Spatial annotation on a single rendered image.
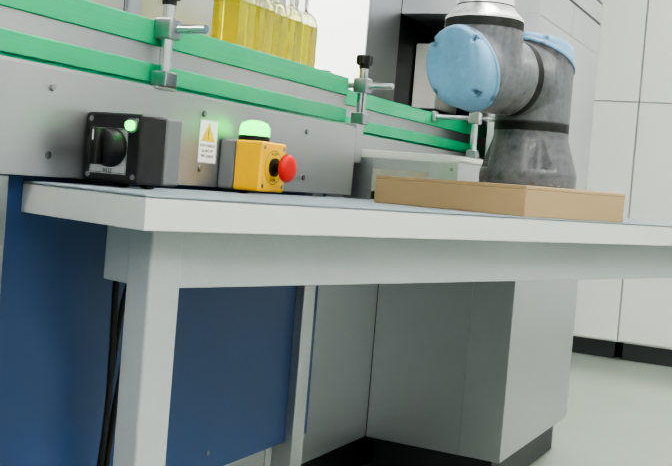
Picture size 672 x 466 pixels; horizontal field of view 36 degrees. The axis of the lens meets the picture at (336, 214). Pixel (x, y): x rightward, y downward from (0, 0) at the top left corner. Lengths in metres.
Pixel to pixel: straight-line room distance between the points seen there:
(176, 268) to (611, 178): 4.43
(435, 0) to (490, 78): 1.31
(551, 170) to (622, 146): 3.81
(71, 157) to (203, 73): 0.31
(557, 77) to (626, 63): 3.83
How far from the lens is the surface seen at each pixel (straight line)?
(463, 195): 1.53
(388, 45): 2.72
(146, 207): 0.99
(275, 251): 1.16
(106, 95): 1.25
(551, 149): 1.59
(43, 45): 1.20
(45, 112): 1.18
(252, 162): 1.43
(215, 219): 1.04
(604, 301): 5.40
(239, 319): 1.59
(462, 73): 1.48
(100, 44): 1.28
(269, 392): 1.71
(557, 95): 1.60
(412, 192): 1.59
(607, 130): 5.40
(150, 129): 1.19
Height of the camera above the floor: 0.78
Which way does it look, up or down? 2 degrees down
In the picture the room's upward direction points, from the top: 5 degrees clockwise
